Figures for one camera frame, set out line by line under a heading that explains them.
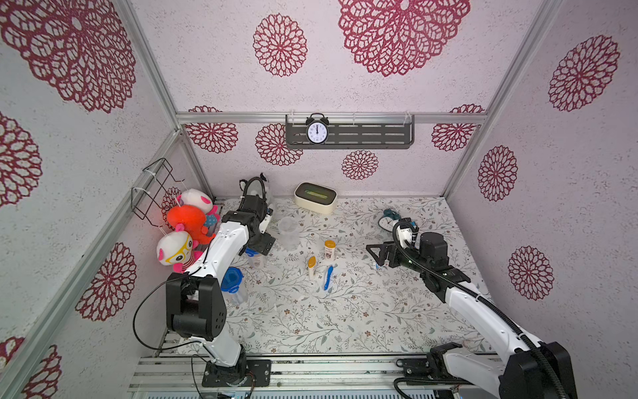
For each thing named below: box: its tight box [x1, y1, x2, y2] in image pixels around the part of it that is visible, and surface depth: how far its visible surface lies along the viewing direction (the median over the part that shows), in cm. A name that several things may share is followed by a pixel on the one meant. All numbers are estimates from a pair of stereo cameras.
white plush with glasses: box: [156, 231, 203, 272], surface depth 81 cm
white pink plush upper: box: [181, 187, 214, 214], surface depth 97 cm
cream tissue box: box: [293, 181, 339, 215], surface depth 117 cm
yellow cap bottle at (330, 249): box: [323, 239, 337, 262], surface depth 94 cm
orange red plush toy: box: [166, 204, 216, 245], surface depth 90 cm
